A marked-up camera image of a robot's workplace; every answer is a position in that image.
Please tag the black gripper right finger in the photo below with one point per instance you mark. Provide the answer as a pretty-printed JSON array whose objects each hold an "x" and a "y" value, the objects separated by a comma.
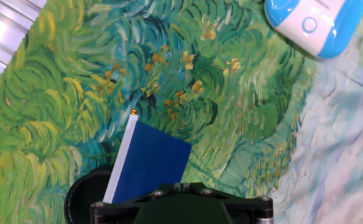
[{"x": 246, "y": 203}]

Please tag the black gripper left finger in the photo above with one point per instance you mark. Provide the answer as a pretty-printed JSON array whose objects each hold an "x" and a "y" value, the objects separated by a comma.
[{"x": 122, "y": 203}]

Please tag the Van Gogh print tablecloth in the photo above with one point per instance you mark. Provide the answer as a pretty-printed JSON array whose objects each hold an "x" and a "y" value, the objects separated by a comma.
[{"x": 231, "y": 124}]

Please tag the black round base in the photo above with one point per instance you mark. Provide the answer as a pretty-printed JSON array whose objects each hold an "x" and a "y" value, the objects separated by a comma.
[{"x": 82, "y": 199}]

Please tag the blue flag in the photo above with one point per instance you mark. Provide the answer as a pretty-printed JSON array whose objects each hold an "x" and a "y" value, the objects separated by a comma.
[{"x": 150, "y": 161}]

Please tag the white and blue desk lamp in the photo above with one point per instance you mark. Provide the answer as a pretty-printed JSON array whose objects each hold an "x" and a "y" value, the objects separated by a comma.
[{"x": 315, "y": 25}]

